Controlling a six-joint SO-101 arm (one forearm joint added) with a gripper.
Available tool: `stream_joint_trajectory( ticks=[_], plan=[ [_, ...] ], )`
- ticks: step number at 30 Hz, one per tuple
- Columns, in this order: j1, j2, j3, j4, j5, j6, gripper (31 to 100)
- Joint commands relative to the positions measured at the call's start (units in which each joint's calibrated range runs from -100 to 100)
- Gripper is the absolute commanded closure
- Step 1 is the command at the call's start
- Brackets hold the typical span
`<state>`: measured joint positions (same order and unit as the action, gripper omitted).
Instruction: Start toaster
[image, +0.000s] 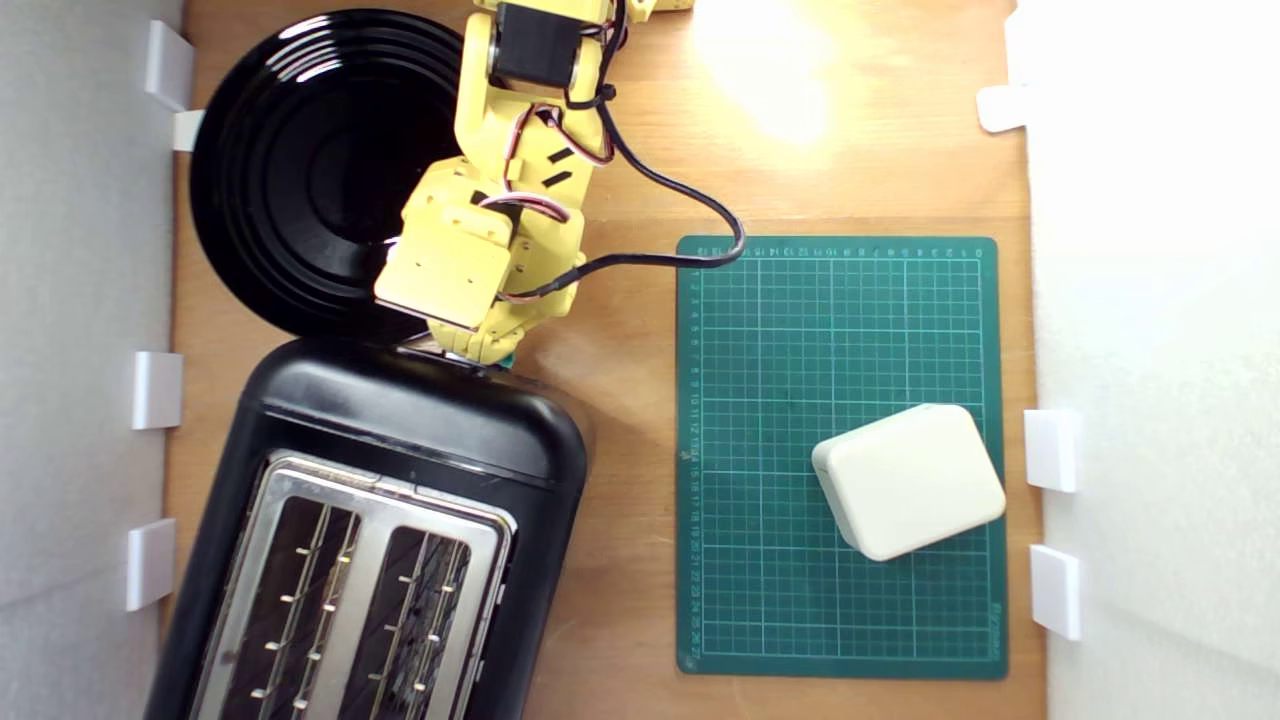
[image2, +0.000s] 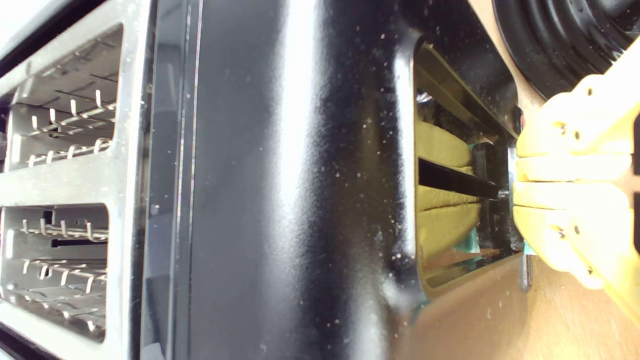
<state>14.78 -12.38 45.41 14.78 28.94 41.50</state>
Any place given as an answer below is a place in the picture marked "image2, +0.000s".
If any black two-slot toaster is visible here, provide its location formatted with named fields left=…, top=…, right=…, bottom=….
left=0, top=0, right=532, bottom=360

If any black plate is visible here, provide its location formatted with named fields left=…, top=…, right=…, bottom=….
left=492, top=0, right=640, bottom=101

